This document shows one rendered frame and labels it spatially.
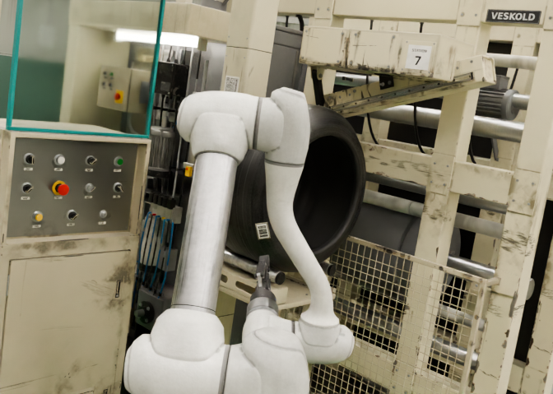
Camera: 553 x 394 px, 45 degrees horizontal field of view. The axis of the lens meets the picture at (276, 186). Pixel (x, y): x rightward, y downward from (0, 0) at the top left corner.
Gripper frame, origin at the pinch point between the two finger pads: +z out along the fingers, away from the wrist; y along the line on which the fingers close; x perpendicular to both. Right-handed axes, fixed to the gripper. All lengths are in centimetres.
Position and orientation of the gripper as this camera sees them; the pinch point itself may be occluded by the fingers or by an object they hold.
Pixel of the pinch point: (264, 264)
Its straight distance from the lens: 207.7
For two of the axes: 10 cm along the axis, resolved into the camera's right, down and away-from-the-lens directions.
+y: 2.1, 8.5, 4.9
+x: 9.8, -1.8, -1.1
